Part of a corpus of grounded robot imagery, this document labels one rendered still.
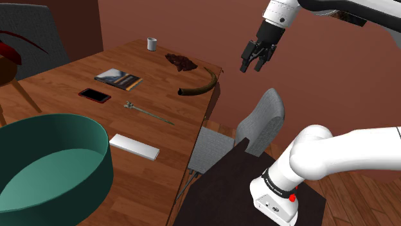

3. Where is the wooden stool with red seat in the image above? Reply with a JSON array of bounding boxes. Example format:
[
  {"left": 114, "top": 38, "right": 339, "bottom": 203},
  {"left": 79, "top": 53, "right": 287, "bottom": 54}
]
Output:
[{"left": 0, "top": 30, "right": 49, "bottom": 128}]

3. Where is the thin green metal tool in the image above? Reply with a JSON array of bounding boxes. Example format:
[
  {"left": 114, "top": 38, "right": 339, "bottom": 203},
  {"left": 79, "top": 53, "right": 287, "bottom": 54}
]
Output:
[{"left": 123, "top": 100, "right": 175, "bottom": 126}]

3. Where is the grey upholstered chair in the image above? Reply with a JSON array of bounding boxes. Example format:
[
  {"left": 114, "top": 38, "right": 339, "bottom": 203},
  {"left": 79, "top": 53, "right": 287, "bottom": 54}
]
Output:
[{"left": 187, "top": 87, "right": 285, "bottom": 175}]

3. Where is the white flat box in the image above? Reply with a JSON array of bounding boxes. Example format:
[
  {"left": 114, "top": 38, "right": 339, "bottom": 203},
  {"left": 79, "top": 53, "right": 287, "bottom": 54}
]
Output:
[{"left": 109, "top": 133, "right": 160, "bottom": 161}]

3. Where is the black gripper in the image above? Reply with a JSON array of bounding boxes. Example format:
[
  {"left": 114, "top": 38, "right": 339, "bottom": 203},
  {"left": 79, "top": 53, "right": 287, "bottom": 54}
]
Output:
[{"left": 240, "top": 19, "right": 286, "bottom": 73}]

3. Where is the book with dark cover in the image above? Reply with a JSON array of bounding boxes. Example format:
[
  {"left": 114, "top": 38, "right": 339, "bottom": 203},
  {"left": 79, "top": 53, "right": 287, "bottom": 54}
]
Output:
[{"left": 94, "top": 68, "right": 144, "bottom": 92}]

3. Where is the red-edged black phone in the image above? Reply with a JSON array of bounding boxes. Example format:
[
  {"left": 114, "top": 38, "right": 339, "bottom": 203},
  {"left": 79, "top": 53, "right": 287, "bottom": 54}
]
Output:
[{"left": 78, "top": 87, "right": 112, "bottom": 104}]

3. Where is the large green bowl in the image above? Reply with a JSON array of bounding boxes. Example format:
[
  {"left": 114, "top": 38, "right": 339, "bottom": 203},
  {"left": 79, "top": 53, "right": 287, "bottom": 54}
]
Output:
[{"left": 0, "top": 113, "right": 114, "bottom": 226}]

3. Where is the dark grey chair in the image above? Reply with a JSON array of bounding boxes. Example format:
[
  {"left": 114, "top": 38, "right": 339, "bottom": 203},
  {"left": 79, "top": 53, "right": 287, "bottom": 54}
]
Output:
[{"left": 0, "top": 3, "right": 71, "bottom": 82}]

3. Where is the dark robot stand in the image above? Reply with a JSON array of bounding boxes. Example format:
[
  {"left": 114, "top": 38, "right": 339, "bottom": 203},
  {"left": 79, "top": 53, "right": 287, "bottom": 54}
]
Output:
[{"left": 172, "top": 137, "right": 327, "bottom": 226}]

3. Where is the curved brown horn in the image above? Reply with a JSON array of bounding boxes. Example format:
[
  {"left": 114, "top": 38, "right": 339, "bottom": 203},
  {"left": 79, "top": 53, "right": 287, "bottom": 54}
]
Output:
[{"left": 177, "top": 66, "right": 218, "bottom": 96}]

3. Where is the wooden table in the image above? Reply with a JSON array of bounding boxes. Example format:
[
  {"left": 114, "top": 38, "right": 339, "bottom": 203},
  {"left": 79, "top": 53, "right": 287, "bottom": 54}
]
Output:
[{"left": 0, "top": 39, "right": 223, "bottom": 226}]

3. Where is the dark brown crumpled lump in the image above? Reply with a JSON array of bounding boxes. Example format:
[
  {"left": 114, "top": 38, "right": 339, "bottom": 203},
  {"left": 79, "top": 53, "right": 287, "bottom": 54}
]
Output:
[{"left": 165, "top": 53, "right": 199, "bottom": 73}]

